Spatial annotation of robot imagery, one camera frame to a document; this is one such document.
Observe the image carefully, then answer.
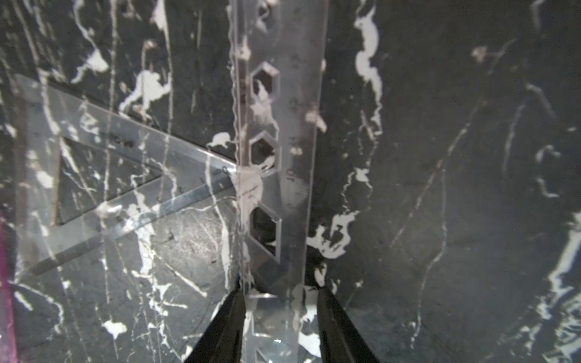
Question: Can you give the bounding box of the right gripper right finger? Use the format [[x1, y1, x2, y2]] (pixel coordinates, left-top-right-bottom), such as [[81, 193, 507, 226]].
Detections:
[[317, 288, 379, 363]]

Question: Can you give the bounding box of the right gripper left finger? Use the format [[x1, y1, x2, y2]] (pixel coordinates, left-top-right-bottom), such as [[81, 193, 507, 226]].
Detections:
[[185, 289, 246, 363]]

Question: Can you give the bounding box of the clear triangle ruler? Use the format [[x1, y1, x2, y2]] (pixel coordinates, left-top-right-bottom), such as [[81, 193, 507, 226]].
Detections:
[[15, 75, 236, 279]]

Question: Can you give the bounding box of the grey clear stencil ruler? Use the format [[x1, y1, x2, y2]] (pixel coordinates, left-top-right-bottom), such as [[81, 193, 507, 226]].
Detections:
[[228, 1, 329, 362]]

